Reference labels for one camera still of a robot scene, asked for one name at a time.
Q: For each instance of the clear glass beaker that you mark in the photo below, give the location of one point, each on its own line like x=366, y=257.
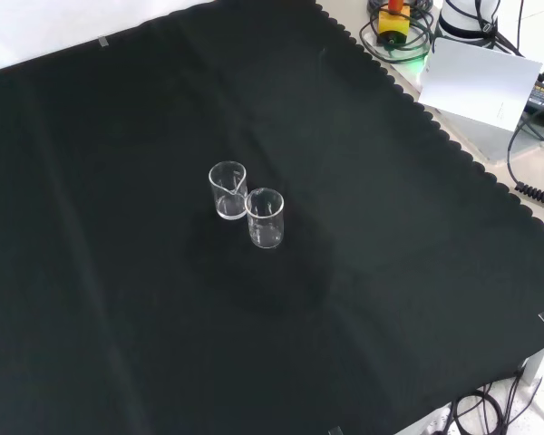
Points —
x=229, y=213
x=265, y=238

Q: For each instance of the yellow stop button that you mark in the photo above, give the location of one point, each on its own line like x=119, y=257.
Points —
x=393, y=25

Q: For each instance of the pale power strip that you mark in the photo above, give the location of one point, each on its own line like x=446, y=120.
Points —
x=440, y=421

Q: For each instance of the white metal bracket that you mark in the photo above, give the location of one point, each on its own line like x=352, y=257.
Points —
x=541, y=362

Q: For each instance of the black scalloped bench cloth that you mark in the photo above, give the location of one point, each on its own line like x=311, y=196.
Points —
x=118, y=235

